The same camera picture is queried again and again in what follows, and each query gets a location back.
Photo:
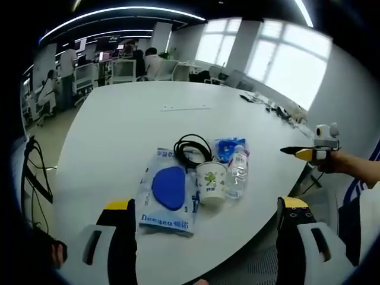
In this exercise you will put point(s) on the blue plastic packet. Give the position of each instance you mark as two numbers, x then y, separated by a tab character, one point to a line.
227	145

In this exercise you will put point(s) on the white printed paper cup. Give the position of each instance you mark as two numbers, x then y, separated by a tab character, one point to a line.
211	184

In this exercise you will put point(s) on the clear plastic water bottle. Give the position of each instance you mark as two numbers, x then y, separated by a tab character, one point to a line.
237	175

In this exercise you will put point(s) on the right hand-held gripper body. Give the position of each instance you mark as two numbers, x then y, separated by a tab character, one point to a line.
325	142

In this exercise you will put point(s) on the window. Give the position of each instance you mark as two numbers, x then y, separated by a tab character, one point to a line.
218	41
288	59

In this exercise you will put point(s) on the wet wipes pack blue lid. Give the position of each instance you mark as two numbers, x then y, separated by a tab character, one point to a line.
167	190

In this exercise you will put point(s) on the computer monitor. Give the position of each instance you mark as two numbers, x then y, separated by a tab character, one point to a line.
104	55

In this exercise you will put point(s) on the black bag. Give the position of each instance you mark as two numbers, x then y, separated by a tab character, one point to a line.
202	76

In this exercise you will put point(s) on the person's white clothing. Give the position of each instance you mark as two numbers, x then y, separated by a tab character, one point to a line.
366	213

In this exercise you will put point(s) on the white tabletop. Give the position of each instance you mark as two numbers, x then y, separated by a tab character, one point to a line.
133	118

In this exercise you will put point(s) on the person's right hand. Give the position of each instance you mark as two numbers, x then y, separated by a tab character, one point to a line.
331	161

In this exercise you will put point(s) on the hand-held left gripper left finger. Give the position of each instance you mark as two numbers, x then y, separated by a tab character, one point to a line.
118	243

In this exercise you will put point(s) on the ceiling light strip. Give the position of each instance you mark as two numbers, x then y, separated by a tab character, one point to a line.
118	15

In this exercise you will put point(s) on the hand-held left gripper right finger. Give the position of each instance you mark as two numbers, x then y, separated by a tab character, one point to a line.
300	246

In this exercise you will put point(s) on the person's left hand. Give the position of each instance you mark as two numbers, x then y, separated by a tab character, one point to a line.
202	282

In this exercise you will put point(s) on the green potted plant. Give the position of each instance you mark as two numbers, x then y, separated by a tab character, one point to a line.
164	55

